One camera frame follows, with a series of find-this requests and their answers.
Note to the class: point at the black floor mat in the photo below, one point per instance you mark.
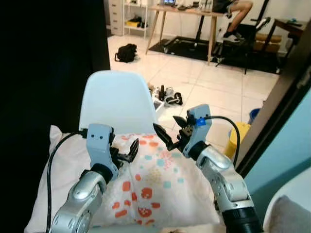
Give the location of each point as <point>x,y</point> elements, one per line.
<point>194,52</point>

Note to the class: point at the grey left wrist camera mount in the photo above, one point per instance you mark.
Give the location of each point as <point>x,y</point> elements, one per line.
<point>99,143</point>

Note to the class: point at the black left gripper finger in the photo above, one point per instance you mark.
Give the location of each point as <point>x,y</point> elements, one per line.
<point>132,154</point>
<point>115,141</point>

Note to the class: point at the white floral print pillow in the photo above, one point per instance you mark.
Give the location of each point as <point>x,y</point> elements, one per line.
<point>160,184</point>

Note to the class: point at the dark door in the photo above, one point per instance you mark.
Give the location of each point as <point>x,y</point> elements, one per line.
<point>272,116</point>

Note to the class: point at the white drawer unit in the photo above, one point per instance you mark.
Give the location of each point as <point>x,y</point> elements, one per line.
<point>115,17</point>

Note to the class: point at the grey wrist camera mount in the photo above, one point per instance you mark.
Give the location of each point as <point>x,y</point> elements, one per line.
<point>99,143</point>
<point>197,131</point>

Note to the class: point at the grey seat cushion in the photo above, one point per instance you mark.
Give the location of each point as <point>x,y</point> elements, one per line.
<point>291,216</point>

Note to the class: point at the white shelf rack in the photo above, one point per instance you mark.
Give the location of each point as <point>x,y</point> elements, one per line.
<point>136,22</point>

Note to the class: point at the white plastic chair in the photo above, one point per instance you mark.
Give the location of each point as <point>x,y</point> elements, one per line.
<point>116,99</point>
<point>291,184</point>

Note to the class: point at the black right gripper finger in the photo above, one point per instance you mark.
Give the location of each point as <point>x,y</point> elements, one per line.
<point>182,123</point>
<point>165,138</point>

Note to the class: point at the blue container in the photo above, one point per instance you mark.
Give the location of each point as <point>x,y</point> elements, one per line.
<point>254,115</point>

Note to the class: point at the seated person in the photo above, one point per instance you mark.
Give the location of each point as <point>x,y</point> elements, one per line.
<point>238,14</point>

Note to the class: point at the wooden desk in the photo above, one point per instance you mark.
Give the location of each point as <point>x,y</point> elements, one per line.
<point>189,10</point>

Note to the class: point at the yellow bin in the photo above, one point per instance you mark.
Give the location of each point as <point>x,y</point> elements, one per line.
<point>235,141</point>

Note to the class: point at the black and white shoes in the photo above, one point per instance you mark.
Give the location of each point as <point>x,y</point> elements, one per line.
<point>172,97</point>

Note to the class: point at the small white device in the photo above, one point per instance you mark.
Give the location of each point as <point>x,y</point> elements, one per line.
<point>159,106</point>

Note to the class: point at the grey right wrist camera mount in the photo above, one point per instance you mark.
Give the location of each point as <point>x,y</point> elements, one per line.
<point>197,131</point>

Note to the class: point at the small brown box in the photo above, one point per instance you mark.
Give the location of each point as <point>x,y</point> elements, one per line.
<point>151,90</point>

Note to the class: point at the cardboard box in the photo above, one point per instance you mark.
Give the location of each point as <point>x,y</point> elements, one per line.
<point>268,42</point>

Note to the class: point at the black bag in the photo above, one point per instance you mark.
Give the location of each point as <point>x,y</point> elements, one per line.
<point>126,53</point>

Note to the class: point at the black metal frame seat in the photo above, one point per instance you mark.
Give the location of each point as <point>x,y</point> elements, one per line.
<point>252,34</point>

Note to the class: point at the dark wooden side table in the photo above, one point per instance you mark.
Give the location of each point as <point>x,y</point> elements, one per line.
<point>289,25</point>

